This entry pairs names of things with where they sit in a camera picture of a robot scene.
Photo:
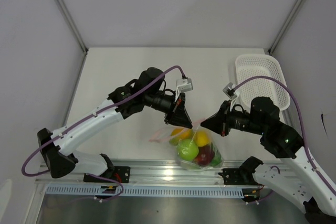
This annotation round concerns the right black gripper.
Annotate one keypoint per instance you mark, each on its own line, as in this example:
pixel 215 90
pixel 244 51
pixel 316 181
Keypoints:
pixel 220 122

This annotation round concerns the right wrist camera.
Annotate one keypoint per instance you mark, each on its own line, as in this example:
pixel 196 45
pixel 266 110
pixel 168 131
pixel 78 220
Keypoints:
pixel 231 92

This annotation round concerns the green toy cabbage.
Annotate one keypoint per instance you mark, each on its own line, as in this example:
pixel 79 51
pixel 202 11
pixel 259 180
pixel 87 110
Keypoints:
pixel 217 160

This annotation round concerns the aluminium mounting rail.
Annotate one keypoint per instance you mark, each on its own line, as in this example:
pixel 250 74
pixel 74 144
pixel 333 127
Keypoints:
pixel 160 173

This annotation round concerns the green toy apple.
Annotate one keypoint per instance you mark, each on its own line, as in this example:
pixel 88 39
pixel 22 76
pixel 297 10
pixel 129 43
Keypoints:
pixel 187 150

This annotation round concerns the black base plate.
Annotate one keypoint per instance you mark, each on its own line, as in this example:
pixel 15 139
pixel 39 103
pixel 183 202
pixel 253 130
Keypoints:
pixel 234 176
pixel 120 174

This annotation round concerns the yellow toy lemon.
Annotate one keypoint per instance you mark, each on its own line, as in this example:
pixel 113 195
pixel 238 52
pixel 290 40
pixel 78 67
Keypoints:
pixel 201 138

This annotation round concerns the clear pink-dotted zip bag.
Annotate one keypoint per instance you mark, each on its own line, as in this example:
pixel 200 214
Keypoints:
pixel 163 136

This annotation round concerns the orange yellow toy mango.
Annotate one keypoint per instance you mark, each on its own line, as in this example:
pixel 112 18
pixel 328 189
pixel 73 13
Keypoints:
pixel 179 134

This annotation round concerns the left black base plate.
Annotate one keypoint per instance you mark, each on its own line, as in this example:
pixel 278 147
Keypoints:
pixel 120 174

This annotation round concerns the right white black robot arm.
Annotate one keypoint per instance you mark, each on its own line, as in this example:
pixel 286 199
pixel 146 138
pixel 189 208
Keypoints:
pixel 311 196

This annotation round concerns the white slotted cable duct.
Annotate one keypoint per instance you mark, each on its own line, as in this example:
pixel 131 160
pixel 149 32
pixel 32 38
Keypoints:
pixel 148 191

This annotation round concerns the white plastic basket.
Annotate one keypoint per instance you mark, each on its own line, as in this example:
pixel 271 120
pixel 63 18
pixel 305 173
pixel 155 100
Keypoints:
pixel 251 65

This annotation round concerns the right aluminium frame post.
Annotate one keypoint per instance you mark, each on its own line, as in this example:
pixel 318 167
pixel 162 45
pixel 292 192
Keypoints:
pixel 290 18

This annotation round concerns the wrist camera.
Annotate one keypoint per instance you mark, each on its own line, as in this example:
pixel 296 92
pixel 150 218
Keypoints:
pixel 183 85
pixel 231 92

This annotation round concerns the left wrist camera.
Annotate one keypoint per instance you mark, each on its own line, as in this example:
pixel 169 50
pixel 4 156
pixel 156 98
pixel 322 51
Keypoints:
pixel 183 85

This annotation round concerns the aluminium frame post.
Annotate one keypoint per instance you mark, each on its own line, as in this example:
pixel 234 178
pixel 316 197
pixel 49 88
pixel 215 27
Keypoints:
pixel 290 18
pixel 71 24

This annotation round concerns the red toy apple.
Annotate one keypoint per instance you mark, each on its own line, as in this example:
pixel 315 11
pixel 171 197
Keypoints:
pixel 205 155

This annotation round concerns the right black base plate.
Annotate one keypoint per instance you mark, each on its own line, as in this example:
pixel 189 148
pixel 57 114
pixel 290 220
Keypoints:
pixel 234 176

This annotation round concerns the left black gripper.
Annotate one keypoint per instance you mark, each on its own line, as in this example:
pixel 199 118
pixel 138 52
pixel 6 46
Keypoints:
pixel 178 115

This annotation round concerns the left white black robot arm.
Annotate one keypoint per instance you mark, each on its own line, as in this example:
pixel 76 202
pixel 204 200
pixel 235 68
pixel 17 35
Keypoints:
pixel 59 147

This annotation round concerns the left aluminium frame post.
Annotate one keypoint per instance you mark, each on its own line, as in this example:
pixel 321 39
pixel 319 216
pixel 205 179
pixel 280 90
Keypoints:
pixel 71 24

